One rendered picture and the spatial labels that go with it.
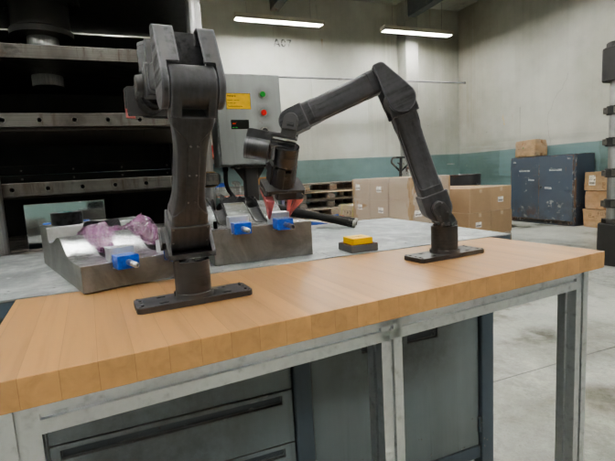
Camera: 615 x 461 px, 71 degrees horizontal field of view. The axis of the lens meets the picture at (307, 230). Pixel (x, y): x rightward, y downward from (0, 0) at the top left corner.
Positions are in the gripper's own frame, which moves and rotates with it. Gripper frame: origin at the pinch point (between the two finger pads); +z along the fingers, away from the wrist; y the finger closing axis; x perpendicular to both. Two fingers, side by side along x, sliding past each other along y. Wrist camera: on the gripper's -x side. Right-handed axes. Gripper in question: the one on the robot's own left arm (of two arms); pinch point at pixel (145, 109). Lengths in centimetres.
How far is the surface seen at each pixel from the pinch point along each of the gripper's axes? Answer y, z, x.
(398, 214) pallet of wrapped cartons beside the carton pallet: -300, 282, 59
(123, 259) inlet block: 10.1, -21.2, 33.8
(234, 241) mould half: -16.2, -11.4, 33.9
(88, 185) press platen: 15, 72, 15
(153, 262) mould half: 3.9, -16.6, 36.0
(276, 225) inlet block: -26.2, -15.1, 30.9
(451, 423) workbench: -81, -16, 100
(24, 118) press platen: 33, 73, -10
